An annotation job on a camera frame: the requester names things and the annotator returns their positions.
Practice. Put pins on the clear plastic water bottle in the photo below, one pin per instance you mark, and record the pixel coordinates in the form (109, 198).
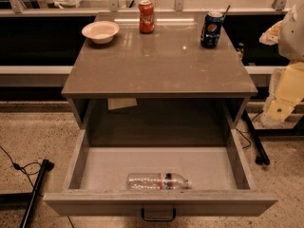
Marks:
(157, 181)

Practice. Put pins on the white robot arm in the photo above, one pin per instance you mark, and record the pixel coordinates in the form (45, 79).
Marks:
(286, 89)

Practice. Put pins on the grey cabinet with counter top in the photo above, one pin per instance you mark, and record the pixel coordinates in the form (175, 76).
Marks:
(158, 89)

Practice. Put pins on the open grey top drawer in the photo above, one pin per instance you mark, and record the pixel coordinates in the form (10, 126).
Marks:
(222, 184)

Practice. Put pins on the red soda can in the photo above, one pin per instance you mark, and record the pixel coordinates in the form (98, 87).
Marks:
(146, 9)

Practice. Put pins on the white bowl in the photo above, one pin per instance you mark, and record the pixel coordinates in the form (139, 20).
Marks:
(101, 32)

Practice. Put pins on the blue pepsi can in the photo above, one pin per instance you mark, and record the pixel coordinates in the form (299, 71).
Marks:
(211, 29)

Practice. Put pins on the black tripod leg left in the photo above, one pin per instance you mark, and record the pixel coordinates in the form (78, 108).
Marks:
(45, 166)

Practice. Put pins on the black tripod leg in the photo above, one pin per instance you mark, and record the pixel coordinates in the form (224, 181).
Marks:
(262, 157)
(45, 166)

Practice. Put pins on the black tripod leg right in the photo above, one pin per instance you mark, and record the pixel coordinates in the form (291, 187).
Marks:
(262, 157)

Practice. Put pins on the metal railing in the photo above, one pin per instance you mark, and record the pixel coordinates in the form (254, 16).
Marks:
(152, 0)

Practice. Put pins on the black drawer handle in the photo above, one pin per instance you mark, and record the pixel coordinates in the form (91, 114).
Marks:
(172, 217)

